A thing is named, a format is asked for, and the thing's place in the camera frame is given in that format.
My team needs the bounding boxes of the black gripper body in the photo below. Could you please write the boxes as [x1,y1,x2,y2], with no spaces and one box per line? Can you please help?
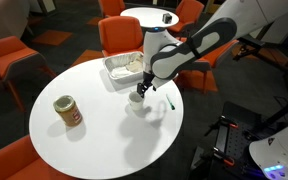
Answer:
[142,72,155,92]

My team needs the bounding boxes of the white mug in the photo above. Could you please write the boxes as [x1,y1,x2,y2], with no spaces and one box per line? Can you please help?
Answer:
[128,92,144,111]

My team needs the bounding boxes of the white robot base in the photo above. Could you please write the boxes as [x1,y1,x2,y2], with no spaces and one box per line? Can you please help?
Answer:
[249,127,288,180]

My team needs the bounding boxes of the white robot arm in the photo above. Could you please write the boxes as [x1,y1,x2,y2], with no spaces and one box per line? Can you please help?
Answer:
[137,0,288,97]

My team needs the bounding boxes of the cloth in tray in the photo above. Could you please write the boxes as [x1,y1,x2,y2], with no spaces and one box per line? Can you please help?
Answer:
[112,58,143,77]

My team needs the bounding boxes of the aluminium foil tray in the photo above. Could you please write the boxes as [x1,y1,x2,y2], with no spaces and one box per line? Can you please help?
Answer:
[103,51,143,83]

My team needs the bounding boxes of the green marker pen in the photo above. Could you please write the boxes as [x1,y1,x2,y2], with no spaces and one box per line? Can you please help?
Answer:
[166,94,175,110]

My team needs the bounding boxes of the orange chair behind table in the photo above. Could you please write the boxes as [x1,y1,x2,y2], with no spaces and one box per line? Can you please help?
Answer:
[98,16,148,58]

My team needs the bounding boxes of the orange chair at right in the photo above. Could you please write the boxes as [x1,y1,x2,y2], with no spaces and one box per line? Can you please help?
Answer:
[173,36,238,94]

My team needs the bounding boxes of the white round background table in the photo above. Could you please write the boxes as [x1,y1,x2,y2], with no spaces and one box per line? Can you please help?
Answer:
[120,7,179,28]

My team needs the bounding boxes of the small black box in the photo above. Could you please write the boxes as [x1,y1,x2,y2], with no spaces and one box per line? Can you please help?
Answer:
[162,13,172,24]

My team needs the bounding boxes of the orange chair far left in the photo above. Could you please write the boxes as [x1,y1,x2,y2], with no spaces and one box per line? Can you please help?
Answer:
[98,0,125,17]

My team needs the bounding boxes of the peanut butter jar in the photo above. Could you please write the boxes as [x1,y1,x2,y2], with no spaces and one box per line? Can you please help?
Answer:
[53,95,82,127]

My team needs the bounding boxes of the orange chair far right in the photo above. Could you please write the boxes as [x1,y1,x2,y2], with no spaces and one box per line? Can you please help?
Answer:
[168,0,204,33]

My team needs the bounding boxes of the upper orange black clamp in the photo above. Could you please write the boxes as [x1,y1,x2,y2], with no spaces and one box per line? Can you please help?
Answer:
[205,115,238,136]

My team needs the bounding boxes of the orange black clamp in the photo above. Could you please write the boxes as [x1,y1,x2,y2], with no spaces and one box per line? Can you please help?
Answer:
[201,147,235,166]
[205,115,238,136]

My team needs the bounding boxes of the lower orange black clamp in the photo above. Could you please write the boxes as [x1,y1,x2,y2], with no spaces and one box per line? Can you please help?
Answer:
[201,147,235,166]

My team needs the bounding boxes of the black mounting plate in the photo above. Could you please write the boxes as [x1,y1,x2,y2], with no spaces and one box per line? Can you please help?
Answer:
[209,102,268,180]

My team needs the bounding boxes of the orange chair at left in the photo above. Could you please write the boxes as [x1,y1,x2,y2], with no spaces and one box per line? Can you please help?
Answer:
[0,36,56,112]

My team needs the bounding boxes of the orange chair front left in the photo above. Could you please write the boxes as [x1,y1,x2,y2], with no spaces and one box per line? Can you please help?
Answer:
[0,135,77,180]

